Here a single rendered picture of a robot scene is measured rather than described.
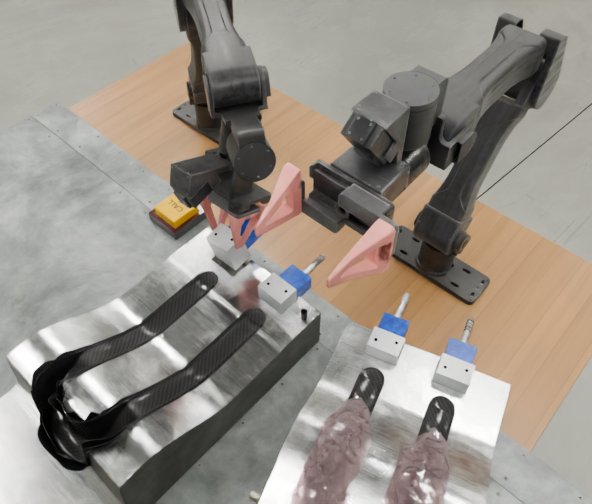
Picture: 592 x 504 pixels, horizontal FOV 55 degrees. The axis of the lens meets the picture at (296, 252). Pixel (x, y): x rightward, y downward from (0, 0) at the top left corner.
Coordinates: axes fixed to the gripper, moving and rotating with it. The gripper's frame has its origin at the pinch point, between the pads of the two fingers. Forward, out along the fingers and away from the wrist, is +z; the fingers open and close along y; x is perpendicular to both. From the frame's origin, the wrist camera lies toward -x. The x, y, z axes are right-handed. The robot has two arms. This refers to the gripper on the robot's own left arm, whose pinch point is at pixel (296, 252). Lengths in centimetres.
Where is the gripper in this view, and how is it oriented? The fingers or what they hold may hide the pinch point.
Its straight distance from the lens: 57.4
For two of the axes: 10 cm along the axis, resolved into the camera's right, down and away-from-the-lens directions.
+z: -6.7, 6.0, -4.5
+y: 7.4, 5.2, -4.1
